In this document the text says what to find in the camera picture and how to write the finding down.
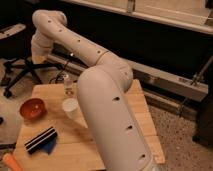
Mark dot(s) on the white conical end tool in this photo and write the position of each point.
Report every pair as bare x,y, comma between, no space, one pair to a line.
38,59

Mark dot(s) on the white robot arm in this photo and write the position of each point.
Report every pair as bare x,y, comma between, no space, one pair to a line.
101,92

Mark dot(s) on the clear plastic bottle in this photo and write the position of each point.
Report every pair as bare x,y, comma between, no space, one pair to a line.
68,85

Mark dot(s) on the black office chair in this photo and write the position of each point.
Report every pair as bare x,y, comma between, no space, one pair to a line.
16,29

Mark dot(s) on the red bowl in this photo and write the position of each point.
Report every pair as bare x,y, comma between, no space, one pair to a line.
32,109

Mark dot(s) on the white paper cup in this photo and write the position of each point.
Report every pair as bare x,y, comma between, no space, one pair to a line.
70,106

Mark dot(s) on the black striped eraser block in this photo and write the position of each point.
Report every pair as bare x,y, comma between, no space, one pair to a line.
36,143

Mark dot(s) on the wooden folding table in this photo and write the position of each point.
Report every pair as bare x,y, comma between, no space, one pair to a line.
75,149

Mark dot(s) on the blue cloth piece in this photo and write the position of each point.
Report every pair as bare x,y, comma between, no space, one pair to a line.
48,148

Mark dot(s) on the orange cylinder object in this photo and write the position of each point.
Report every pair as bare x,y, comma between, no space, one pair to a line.
11,162

